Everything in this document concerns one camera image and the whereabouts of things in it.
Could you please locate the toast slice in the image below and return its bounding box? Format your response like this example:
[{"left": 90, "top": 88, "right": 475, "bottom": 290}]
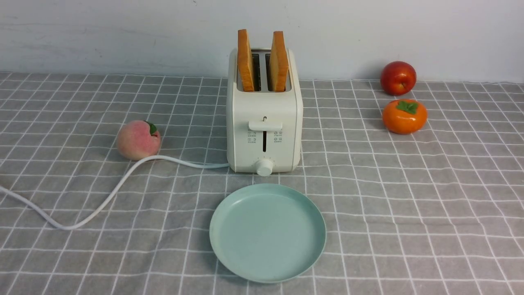
[
  {"left": 269, "top": 31, "right": 289, "bottom": 92},
  {"left": 237, "top": 29, "right": 255, "bottom": 92}
]

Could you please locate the light green round plate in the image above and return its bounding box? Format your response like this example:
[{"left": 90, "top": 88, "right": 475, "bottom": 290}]
[{"left": 209, "top": 184, "right": 327, "bottom": 284}]

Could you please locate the red apple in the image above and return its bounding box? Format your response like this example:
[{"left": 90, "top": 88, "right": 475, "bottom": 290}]
[{"left": 380, "top": 61, "right": 417, "bottom": 96}]

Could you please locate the grey checked tablecloth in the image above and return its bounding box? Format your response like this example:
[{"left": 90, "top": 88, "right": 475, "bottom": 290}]
[{"left": 0, "top": 72, "right": 524, "bottom": 295}]

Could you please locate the white two-slot toaster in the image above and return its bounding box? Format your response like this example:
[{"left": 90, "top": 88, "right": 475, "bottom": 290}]
[{"left": 225, "top": 49, "right": 303, "bottom": 176}]

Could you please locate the orange persimmon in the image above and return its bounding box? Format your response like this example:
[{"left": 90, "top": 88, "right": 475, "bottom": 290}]
[{"left": 382, "top": 99, "right": 427, "bottom": 134}]

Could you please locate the white power cable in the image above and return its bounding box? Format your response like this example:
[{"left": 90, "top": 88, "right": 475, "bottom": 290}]
[{"left": 0, "top": 155, "right": 230, "bottom": 230}]

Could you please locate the pink peach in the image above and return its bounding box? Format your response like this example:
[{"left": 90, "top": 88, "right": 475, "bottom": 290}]
[{"left": 116, "top": 120, "right": 161, "bottom": 161}]

